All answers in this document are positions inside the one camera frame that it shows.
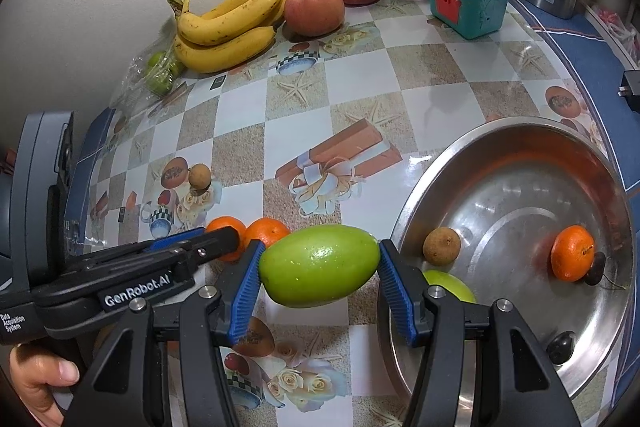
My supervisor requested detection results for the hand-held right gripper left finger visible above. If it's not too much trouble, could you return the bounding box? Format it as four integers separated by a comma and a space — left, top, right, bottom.
70, 239, 266, 427

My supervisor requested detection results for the stainless steel basin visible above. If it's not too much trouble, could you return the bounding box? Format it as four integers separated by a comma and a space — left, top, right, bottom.
389, 117, 632, 427

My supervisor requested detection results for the clear bag of green fruit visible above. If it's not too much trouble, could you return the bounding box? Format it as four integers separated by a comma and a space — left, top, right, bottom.
107, 34, 188, 118

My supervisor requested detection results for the red plastic bag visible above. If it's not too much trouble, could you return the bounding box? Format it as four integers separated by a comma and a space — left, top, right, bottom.
590, 4, 640, 58

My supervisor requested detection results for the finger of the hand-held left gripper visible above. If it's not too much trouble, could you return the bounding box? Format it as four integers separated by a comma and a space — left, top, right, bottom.
147, 228, 208, 254
32, 227, 241, 311

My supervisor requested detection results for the printed checkered tablecloth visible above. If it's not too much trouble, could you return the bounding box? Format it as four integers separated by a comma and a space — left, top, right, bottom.
65, 0, 640, 427

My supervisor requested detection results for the brown longan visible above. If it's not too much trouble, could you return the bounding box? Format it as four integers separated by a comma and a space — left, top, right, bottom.
423, 227, 462, 267
188, 163, 213, 192

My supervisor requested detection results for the dark cherry with stem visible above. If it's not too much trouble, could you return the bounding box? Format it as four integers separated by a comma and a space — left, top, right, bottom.
585, 252, 626, 292

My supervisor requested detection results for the orange mandarin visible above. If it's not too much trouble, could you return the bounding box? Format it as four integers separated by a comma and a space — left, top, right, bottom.
206, 216, 247, 263
243, 218, 291, 254
551, 225, 597, 283

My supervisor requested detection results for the person's left hand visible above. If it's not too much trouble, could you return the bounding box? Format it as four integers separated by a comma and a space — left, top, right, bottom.
9, 344, 81, 414

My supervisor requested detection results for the black power adapter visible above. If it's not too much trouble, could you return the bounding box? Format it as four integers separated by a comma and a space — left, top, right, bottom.
619, 69, 640, 112

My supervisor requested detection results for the bunch of yellow bananas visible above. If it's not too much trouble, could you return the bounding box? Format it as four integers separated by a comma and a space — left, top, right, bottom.
167, 0, 311, 74

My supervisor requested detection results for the green jujube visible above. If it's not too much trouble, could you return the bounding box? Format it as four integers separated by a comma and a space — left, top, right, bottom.
258, 224, 382, 308
422, 270, 477, 305

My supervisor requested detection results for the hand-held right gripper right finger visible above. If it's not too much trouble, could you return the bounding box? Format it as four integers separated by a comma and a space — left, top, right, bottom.
378, 239, 581, 427

